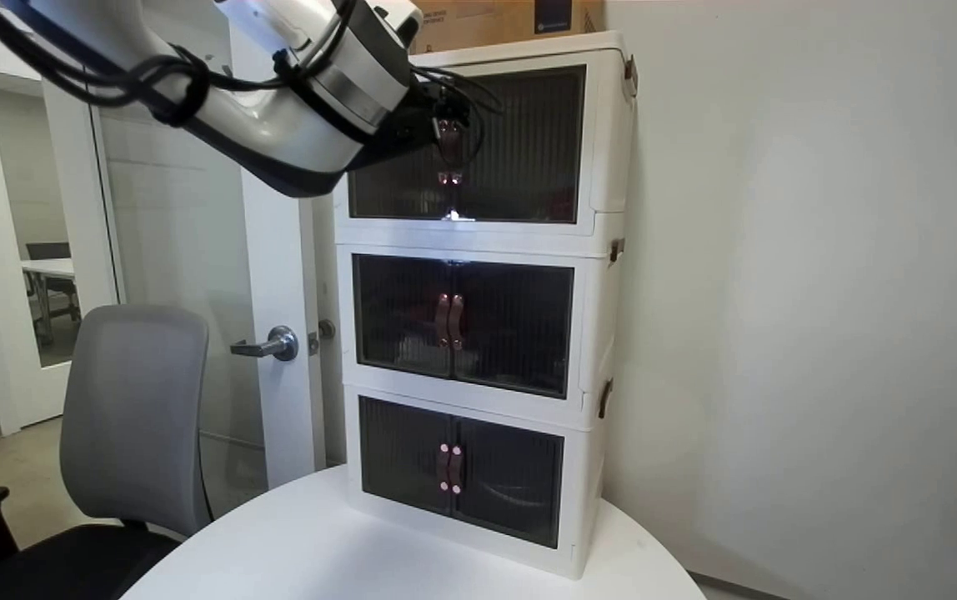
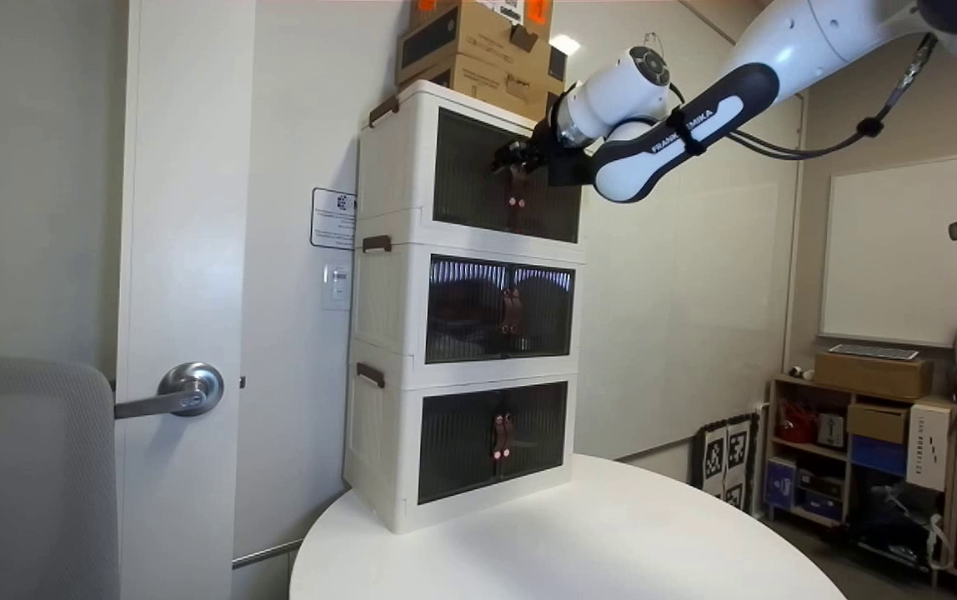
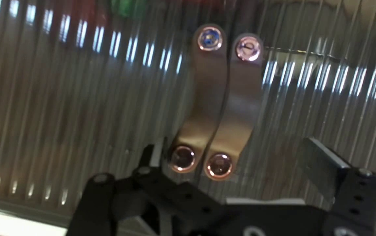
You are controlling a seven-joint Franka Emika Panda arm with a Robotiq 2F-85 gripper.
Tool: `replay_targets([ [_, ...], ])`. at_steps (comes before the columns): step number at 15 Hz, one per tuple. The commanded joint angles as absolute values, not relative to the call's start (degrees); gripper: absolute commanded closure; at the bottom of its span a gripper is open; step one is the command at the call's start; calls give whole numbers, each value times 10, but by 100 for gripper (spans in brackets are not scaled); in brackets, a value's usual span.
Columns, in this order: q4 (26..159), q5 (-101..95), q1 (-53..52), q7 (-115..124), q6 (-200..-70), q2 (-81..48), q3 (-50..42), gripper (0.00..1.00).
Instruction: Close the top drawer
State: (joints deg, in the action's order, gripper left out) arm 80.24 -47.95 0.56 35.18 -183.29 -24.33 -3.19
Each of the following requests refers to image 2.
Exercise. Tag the white wall switch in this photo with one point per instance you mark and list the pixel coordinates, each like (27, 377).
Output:
(335, 280)

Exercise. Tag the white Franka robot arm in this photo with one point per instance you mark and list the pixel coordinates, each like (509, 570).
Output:
(810, 45)

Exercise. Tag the white whiteboard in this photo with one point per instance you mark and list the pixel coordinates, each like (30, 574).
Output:
(913, 254)

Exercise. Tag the flat cardboard box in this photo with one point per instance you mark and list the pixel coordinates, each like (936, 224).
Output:
(871, 376)

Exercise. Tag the small white box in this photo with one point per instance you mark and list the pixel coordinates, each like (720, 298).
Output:
(565, 47)

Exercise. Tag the white stacked storage cabinet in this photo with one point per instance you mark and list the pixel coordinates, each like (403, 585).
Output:
(396, 335)

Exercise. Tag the white rectangular device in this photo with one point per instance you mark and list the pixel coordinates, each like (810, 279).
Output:
(933, 446)

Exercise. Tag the blue storage bin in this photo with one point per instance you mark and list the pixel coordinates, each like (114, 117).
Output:
(879, 457)

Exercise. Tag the white room door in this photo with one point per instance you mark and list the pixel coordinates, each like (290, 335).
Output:
(182, 221)

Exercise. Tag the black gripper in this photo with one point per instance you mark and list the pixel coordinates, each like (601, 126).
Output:
(562, 154)

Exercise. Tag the black white marker board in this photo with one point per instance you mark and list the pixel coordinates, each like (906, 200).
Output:
(730, 460)

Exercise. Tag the brown cardboard box orange tape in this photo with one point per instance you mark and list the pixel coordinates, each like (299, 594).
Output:
(479, 45)

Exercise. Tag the small cardboard box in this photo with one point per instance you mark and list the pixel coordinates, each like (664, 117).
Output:
(879, 422)

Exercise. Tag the white wall sign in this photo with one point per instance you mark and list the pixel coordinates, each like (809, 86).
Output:
(332, 217)

